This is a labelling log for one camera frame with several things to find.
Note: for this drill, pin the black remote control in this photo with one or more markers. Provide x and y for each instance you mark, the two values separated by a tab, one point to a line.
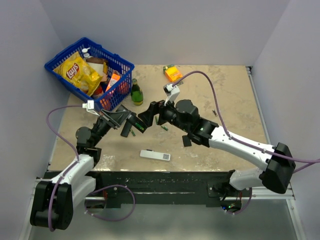
126	129
132	118

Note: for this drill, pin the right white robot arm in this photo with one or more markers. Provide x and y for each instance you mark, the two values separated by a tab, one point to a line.
273	165

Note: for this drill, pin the orange sponge pack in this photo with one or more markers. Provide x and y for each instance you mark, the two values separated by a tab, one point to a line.
172	73

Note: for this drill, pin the blue plastic basket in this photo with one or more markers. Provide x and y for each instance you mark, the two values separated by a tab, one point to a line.
112	97

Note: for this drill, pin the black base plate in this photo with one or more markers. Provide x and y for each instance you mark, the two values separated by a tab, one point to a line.
165	188

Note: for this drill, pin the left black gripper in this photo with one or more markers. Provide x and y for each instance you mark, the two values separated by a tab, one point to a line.
114	119

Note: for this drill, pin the brown white snack package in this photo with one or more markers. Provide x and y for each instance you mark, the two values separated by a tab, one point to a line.
100	65

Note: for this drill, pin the black battery cover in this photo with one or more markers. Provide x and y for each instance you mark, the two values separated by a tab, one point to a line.
186	141

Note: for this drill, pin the white remote control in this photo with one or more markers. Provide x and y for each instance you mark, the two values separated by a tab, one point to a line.
154	155

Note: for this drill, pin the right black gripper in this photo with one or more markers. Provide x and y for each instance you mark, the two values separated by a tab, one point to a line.
147	116

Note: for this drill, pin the white pump bottle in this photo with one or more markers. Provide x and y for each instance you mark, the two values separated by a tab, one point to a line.
85	53

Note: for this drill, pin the yellow Lays chips bag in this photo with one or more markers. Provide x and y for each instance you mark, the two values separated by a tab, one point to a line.
79	73

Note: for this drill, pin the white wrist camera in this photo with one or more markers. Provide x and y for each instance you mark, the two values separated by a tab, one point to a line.
89	106
172	91

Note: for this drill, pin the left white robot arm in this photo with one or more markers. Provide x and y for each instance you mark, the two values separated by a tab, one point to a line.
55	199

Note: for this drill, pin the green glass bottle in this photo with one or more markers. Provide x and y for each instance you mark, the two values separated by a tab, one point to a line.
136	93

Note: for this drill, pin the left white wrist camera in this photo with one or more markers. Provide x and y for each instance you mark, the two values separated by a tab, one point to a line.
89	106

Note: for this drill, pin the orange white carton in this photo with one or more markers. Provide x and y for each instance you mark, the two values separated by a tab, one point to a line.
115	77

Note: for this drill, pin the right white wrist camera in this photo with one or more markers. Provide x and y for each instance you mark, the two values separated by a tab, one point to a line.
172	91

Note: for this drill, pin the aluminium frame rail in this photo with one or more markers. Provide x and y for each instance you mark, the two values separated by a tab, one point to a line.
258	193

